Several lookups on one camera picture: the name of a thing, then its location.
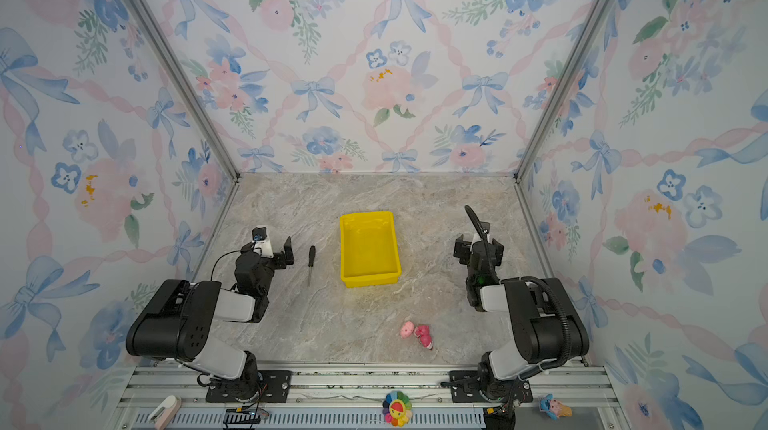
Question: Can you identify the pink pig toy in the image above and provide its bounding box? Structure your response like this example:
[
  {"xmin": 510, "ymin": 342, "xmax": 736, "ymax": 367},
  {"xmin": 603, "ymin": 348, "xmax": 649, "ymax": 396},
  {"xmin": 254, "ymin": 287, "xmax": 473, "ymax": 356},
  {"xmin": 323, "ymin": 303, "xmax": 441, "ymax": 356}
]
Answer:
[{"xmin": 399, "ymin": 321, "xmax": 434, "ymax": 350}]

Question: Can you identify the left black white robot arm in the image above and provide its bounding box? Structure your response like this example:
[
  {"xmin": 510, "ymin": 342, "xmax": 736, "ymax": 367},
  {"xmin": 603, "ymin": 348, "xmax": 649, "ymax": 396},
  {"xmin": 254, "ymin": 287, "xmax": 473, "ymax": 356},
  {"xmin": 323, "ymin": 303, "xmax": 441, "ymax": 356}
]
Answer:
[{"xmin": 126, "ymin": 227, "xmax": 294, "ymax": 406}]

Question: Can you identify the aluminium rail frame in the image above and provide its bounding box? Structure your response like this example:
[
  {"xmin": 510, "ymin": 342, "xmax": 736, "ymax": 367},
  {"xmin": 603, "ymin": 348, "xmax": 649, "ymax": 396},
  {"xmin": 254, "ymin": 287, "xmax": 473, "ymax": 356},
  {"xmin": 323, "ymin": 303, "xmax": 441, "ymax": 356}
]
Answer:
[{"xmin": 106, "ymin": 360, "xmax": 629, "ymax": 429}]

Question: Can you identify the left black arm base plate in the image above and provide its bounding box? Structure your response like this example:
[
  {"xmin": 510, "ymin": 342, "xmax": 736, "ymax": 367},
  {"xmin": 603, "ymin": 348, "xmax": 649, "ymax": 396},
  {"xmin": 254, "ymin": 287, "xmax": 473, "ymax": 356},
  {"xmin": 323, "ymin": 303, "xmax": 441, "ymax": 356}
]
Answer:
[{"xmin": 205, "ymin": 370, "xmax": 293, "ymax": 404}]

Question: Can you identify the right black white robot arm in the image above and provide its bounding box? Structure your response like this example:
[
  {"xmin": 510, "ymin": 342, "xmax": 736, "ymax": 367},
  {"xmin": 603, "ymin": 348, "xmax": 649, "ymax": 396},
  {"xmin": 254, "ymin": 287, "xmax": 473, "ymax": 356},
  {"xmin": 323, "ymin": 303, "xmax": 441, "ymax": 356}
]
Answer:
[{"xmin": 441, "ymin": 219, "xmax": 589, "ymax": 405}]

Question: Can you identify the blue pink small toy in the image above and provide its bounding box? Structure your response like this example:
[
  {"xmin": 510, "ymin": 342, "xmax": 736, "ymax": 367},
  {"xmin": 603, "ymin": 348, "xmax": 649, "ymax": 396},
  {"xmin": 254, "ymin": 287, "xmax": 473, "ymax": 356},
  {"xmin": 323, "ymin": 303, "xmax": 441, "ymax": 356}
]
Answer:
[{"xmin": 538, "ymin": 394, "xmax": 573, "ymax": 420}]

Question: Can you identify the rainbow flower toy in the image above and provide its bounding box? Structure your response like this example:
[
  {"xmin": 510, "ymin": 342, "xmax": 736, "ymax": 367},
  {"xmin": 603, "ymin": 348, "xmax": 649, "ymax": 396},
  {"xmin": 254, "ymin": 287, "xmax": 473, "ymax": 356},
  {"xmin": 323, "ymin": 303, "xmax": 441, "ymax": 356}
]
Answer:
[{"xmin": 382, "ymin": 390, "xmax": 413, "ymax": 427}]

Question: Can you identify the white pink stapler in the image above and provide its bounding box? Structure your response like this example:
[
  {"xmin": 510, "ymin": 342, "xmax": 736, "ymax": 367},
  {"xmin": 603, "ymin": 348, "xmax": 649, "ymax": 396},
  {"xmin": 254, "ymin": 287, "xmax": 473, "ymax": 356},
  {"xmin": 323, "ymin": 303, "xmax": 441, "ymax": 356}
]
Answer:
[{"xmin": 148, "ymin": 395, "xmax": 182, "ymax": 430}]

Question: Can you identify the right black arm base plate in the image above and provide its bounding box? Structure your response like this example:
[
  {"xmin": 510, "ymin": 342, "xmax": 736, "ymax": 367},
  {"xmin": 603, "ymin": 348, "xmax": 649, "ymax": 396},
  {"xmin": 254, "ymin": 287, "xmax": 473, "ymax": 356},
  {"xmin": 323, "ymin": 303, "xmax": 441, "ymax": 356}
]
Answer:
[{"xmin": 440, "ymin": 370, "xmax": 533, "ymax": 406}]

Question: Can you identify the yellow plastic bin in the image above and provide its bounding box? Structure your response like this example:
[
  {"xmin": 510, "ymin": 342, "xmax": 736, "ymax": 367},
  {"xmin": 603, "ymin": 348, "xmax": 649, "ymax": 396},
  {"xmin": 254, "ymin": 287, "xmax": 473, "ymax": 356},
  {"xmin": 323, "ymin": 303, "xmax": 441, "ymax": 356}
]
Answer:
[{"xmin": 340, "ymin": 211, "xmax": 402, "ymax": 288}]

